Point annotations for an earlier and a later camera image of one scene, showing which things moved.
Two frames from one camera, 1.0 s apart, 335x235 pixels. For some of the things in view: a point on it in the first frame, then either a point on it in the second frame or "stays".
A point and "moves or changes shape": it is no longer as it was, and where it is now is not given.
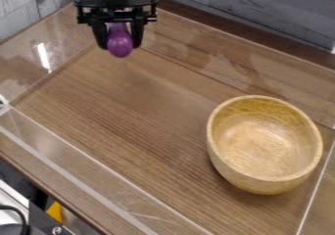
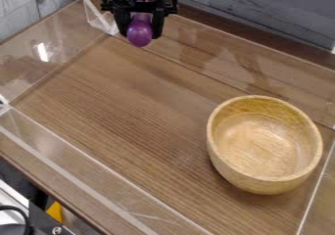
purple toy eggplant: (118, 39) moves or changes shape
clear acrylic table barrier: (90, 190) stays
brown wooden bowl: (264, 142) stays
